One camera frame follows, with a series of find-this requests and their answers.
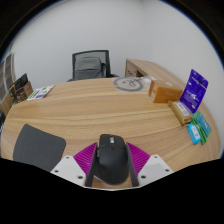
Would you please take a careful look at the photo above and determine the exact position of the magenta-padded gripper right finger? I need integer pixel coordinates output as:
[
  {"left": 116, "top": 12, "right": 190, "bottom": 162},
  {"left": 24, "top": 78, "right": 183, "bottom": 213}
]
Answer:
[{"left": 125, "top": 142, "right": 174, "bottom": 187}]

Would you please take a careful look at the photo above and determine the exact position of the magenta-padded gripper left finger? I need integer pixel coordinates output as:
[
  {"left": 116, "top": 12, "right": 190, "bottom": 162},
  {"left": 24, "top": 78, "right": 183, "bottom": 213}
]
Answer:
[{"left": 50, "top": 142, "right": 100, "bottom": 187}]

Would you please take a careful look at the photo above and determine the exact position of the black computer mouse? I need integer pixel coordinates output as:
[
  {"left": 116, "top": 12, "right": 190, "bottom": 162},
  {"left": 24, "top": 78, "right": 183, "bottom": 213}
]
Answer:
[{"left": 94, "top": 133, "right": 130, "bottom": 186}]

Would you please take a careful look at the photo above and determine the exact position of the dark grey mouse pad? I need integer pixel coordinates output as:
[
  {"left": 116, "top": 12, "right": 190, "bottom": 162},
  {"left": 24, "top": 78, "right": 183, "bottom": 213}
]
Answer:
[{"left": 12, "top": 123, "right": 67, "bottom": 173}]

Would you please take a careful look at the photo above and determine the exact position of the small blue pack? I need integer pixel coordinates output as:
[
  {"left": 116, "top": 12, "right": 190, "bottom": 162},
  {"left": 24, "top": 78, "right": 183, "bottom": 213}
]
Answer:
[{"left": 187, "top": 123, "right": 202, "bottom": 145}]

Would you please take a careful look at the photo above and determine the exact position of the tan box with white label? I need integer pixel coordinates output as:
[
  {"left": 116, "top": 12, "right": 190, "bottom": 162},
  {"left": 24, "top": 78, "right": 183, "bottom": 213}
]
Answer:
[{"left": 167, "top": 99, "right": 193, "bottom": 126}]

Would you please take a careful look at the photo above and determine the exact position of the green pack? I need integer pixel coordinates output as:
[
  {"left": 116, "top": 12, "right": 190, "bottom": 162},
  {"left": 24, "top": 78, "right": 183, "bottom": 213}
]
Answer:
[{"left": 191, "top": 111, "right": 213, "bottom": 146}]

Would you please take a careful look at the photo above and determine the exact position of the orange-brown cardboard box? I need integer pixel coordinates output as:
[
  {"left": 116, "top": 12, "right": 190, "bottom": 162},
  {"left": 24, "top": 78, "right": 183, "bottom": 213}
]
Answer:
[{"left": 148, "top": 79, "right": 184, "bottom": 104}]

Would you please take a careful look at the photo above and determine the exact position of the white green printed leaflet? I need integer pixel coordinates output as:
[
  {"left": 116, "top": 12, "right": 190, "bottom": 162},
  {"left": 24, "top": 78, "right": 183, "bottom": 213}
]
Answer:
[{"left": 26, "top": 84, "right": 56, "bottom": 101}]

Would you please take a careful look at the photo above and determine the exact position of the brown cardboard box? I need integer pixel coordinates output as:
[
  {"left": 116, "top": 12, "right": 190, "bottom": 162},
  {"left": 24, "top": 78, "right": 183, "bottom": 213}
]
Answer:
[{"left": 8, "top": 80, "right": 34, "bottom": 104}]

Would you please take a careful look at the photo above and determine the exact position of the purple retail package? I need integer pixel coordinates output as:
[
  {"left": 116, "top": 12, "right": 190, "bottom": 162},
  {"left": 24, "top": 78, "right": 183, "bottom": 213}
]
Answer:
[{"left": 179, "top": 68, "right": 209, "bottom": 115}]

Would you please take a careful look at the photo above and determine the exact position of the wooden side desk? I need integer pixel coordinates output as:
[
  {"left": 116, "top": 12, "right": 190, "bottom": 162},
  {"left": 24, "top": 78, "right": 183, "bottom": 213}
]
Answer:
[{"left": 124, "top": 58, "right": 188, "bottom": 88}]

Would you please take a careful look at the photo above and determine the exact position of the black box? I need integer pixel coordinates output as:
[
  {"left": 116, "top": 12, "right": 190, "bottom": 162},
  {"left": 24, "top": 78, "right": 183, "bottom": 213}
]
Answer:
[{"left": 13, "top": 73, "right": 29, "bottom": 89}]

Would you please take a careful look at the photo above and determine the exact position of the grey backpack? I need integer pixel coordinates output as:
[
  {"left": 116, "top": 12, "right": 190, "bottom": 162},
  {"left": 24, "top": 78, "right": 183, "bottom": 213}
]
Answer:
[{"left": 74, "top": 56, "right": 104, "bottom": 80}]

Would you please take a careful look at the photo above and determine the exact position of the wooden shelf unit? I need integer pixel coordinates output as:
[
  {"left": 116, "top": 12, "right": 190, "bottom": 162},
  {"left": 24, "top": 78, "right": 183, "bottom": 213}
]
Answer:
[{"left": 0, "top": 53, "right": 17, "bottom": 116}]

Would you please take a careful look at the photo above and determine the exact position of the black mesh office chair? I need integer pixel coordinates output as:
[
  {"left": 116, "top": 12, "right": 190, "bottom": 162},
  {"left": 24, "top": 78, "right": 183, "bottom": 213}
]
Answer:
[{"left": 67, "top": 49, "right": 118, "bottom": 82}]

